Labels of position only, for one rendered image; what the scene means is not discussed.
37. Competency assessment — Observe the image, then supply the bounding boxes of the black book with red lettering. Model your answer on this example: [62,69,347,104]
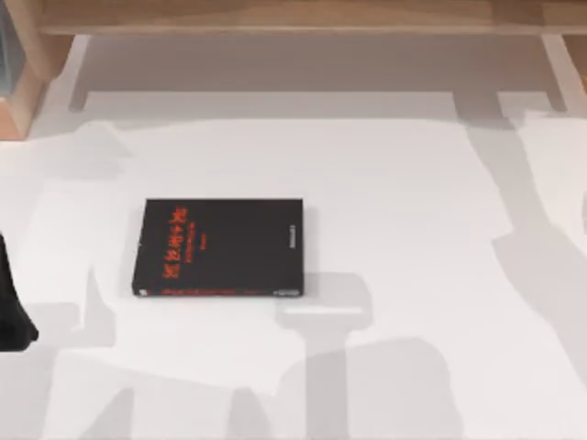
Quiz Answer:
[130,197,306,299]

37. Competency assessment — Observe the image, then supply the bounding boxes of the wooden open shelf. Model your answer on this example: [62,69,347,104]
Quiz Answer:
[0,0,587,141]

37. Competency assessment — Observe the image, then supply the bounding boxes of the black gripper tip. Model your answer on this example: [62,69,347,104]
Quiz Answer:
[0,234,39,353]

